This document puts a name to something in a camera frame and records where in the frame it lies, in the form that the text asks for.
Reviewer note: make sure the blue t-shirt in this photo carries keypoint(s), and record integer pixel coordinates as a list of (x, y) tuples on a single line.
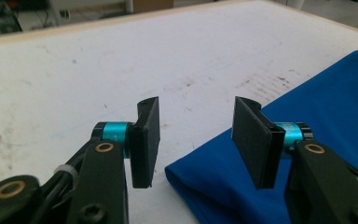
[(338, 109)]

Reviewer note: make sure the brown cardboard box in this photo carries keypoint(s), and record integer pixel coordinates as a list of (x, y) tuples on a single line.
[(152, 4)]

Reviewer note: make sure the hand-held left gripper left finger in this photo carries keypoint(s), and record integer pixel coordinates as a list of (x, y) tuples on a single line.
[(144, 146)]

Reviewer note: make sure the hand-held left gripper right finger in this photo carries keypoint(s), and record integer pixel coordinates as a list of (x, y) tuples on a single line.
[(254, 143)]

